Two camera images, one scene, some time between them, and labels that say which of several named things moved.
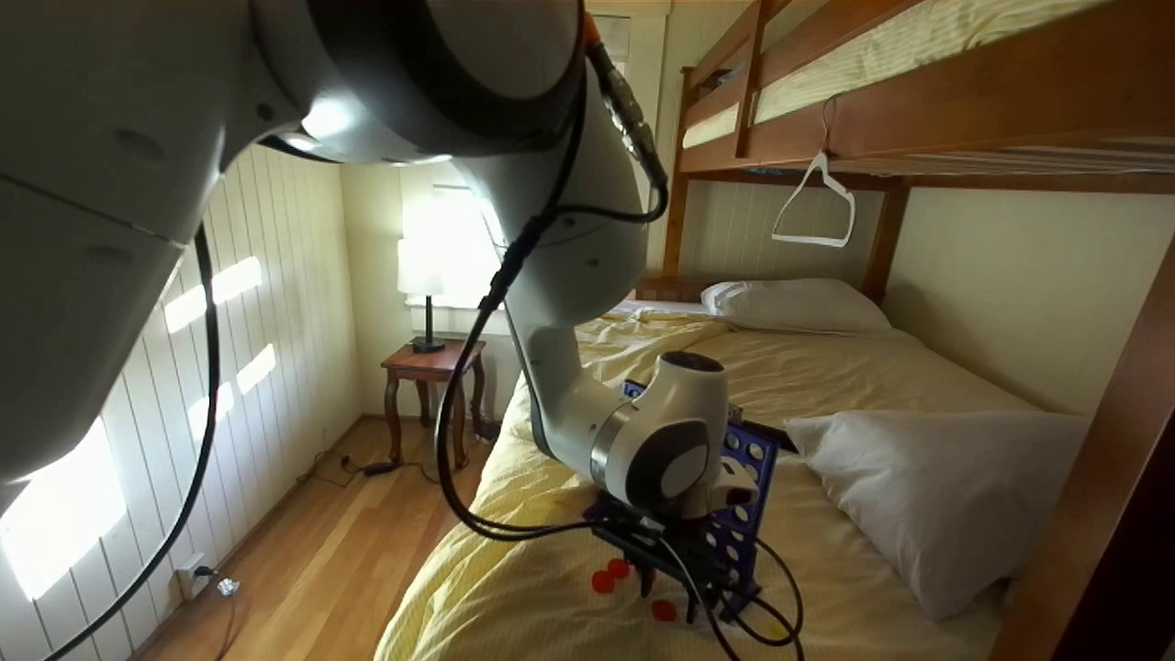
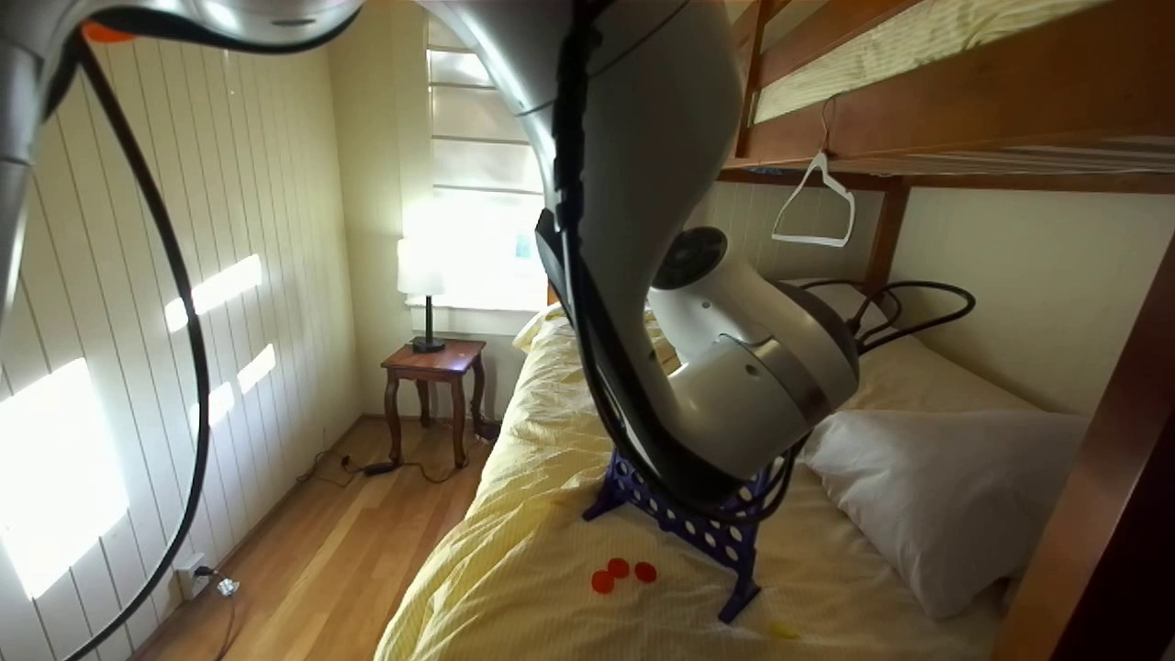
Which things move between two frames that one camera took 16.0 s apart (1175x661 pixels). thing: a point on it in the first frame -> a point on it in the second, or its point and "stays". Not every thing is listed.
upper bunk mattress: (875, 49) stays
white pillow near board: (947, 506) stays
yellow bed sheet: (520, 570) stays
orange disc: (615, 566) -> (643, 570)
